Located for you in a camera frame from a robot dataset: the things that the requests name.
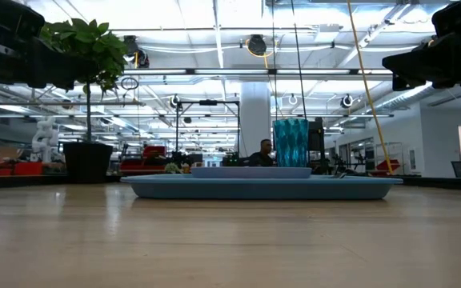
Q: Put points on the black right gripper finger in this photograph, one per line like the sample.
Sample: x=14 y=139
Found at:
x=412 y=68

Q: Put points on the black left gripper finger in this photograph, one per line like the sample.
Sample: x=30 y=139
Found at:
x=64 y=72

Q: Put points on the blue patterned plastic cup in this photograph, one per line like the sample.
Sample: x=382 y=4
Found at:
x=290 y=144

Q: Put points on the lavender round plate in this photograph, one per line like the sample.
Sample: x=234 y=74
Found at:
x=250 y=172

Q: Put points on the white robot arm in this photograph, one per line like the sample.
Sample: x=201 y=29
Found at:
x=45 y=138

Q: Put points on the blue plastic tray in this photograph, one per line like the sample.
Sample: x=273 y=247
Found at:
x=254 y=190

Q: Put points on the green leafy plant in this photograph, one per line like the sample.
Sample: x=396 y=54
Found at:
x=94 y=44

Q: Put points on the black plant pot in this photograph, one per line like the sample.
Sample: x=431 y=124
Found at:
x=87 y=162

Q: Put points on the black monitor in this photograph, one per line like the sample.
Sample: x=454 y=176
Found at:
x=316 y=138

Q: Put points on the red tool cart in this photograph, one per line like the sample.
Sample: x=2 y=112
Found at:
x=152 y=154

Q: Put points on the white square column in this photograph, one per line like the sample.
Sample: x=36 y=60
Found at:
x=255 y=116

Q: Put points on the black metal frame stand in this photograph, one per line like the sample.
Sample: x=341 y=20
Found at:
x=208 y=102

